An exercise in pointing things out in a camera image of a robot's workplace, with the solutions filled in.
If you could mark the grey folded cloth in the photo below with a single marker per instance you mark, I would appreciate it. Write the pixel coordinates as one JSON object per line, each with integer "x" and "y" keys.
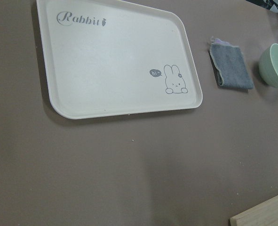
{"x": 230, "y": 65}

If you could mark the mint green bowl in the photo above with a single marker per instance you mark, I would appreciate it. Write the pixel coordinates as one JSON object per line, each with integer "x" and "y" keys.
{"x": 268, "y": 65}

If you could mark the wooden cutting board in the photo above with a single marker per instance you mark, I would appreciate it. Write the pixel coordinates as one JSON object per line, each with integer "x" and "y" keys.
{"x": 263, "y": 214}

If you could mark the cream rabbit tray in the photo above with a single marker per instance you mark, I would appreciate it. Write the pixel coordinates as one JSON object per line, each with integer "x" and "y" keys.
{"x": 112, "y": 57}

